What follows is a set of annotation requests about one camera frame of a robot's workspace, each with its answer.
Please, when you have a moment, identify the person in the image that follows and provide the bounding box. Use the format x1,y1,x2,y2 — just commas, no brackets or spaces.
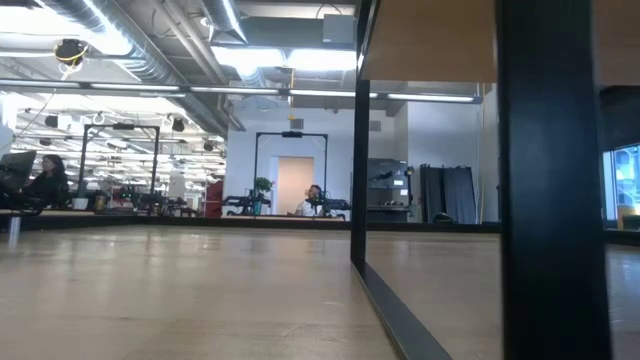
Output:
22,153,71,210
294,183,326,218

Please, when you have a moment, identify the potted plant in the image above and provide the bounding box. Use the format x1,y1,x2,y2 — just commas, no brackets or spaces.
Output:
252,176,275,217

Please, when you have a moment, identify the black cabinet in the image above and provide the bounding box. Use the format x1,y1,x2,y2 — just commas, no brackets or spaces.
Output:
367,158,412,224

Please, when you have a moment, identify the red cabinet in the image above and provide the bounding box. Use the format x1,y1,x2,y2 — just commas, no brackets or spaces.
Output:
203,179,225,219

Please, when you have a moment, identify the long ceiling light bar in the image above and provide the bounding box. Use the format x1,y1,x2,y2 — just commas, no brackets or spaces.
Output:
0,79,484,104

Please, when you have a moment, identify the dark grey curtain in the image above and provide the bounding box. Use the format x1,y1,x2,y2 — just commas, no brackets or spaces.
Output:
419,163,477,225

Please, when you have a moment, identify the grey ceiling box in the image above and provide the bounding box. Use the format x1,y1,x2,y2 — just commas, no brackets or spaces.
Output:
322,13,357,45

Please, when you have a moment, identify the computer monitor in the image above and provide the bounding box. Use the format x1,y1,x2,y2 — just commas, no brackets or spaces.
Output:
0,149,38,192

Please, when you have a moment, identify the window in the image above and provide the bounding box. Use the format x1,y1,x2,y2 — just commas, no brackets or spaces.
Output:
602,144,640,229

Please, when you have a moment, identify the black gantry frame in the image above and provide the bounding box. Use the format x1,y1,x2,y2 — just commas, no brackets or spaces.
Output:
253,130,330,217
78,123,161,201

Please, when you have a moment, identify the black aluminium table frame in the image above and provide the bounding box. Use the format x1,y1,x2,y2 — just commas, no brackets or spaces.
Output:
0,213,501,234

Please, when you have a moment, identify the silver ventilation duct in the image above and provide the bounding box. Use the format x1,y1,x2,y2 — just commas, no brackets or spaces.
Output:
199,0,249,44
42,0,246,134

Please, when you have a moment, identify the wooden shelf black frame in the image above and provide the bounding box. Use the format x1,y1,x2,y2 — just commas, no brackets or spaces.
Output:
349,0,640,360

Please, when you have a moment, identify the black ceiling camera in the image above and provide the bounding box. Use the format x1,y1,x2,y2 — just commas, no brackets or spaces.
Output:
53,38,90,66

